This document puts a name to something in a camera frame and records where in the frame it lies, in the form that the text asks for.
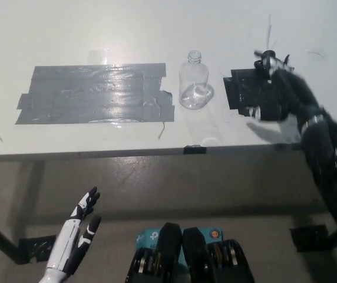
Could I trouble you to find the teal cardboard box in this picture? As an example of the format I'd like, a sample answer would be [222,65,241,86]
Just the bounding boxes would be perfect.
[135,226,224,266]

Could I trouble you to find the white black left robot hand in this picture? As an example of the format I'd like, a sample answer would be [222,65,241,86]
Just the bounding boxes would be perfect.
[46,186,102,274]

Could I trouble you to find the black trigger spray lid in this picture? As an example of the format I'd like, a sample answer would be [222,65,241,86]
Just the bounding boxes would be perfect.
[253,16,292,71]

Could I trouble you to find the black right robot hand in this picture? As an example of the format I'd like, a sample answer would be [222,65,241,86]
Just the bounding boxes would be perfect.
[246,57,326,131]

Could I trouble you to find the black table leg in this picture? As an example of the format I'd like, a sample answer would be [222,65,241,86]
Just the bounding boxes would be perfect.
[0,212,25,265]

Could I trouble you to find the grey duct tape patch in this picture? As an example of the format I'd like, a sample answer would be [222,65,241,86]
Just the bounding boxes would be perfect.
[15,62,176,126]

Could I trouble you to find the black robot torso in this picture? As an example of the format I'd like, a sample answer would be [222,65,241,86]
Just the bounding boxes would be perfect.
[124,223,256,283]

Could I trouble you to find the clear plastic bottle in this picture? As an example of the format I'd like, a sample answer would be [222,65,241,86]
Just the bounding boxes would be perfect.
[179,50,212,111]

